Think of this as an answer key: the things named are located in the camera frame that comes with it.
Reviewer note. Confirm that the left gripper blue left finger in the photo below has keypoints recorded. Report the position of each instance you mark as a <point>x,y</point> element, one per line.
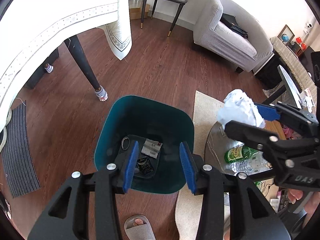
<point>130,166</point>

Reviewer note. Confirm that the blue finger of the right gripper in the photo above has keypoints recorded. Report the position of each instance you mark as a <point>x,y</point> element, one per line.
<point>251,136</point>
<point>267,112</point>

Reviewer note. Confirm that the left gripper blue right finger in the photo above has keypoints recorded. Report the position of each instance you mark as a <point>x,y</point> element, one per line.
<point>189,166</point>

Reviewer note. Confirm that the black Face tissue pack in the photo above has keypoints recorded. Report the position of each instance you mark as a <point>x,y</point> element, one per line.
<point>144,166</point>

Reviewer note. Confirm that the large white paper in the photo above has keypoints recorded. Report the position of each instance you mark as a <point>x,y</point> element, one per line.
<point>239,107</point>

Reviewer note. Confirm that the white tape roll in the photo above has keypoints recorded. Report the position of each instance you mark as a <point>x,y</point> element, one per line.
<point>125,143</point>

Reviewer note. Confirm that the white cardboard box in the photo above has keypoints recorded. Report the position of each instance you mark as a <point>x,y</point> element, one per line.
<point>151,148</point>

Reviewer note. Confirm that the teal trash bin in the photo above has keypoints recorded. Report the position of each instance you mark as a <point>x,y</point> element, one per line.
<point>158,129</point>

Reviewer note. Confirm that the person's right hand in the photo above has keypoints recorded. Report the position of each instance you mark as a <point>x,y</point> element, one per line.
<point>300,200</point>

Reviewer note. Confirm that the clear plastic water bottle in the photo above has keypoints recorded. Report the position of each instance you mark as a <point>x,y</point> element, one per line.
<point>251,166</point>

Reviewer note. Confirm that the green glass bottle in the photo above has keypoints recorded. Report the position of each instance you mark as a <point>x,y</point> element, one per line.
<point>239,153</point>

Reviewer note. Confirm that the round grey marble table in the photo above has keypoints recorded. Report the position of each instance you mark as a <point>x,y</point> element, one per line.
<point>290,87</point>

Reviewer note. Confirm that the grey slipper with foot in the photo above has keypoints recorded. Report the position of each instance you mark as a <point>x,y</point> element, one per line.
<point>138,227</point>

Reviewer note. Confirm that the small blue globe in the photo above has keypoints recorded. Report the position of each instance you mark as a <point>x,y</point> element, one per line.
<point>284,38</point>

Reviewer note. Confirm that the framed picture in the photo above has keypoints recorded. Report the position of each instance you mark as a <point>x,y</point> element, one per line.
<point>286,30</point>

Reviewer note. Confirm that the grey armchair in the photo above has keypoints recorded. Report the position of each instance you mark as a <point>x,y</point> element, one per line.
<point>211,33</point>

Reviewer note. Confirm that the black handbag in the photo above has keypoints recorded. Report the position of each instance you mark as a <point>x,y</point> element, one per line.
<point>231,23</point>

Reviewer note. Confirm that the grey striped floor mat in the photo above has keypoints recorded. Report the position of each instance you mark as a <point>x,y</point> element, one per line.
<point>18,166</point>

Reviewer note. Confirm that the black table leg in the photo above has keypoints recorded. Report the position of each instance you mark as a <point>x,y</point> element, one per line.
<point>75,48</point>

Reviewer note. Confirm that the brown cardboard box on floor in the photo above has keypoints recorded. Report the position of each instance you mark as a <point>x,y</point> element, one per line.
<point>135,13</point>

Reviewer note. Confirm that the white patterned tablecloth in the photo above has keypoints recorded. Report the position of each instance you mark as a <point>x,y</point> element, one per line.
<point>32,29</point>

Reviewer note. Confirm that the white security camera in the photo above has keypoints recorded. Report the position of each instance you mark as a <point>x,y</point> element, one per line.
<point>308,27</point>

